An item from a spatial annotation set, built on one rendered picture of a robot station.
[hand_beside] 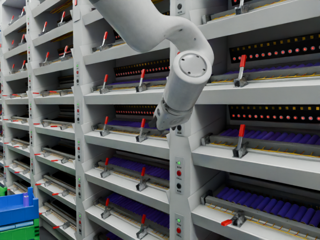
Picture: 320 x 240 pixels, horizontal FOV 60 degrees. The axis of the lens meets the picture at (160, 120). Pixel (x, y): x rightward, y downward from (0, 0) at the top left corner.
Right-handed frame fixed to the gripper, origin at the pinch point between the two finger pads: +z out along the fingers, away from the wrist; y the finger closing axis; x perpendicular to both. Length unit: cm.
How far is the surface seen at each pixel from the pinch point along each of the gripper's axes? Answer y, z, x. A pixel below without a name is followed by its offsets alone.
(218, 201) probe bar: 8.3, 8.5, -26.2
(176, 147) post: 2.9, 8.4, -5.4
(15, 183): -89, 183, 56
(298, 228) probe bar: 17.8, -8.9, -39.7
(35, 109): -47, 103, 76
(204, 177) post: 8.7, 12.2, -17.3
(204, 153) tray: 7.8, 1.0, -11.8
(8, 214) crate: -59, 43, 0
